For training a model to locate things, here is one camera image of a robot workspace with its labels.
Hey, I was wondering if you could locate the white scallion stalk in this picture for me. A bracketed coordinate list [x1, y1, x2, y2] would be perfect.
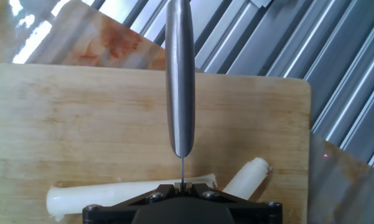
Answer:
[45, 173, 218, 222]

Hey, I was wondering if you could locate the wooden cutting board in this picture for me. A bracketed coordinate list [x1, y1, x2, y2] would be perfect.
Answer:
[0, 63, 312, 224]

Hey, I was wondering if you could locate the steel kitchen knife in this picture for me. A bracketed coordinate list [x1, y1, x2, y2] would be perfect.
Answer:
[164, 0, 196, 190]

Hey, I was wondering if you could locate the orange marble pattern mat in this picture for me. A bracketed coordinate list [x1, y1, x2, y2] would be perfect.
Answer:
[0, 0, 374, 224]

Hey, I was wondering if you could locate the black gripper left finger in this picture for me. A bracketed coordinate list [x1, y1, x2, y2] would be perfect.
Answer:
[82, 183, 183, 224]

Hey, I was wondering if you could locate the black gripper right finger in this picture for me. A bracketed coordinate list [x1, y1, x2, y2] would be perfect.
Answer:
[184, 183, 283, 224]

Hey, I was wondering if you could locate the short white scallion piece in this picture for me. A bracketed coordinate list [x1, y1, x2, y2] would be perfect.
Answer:
[222, 157, 273, 202]

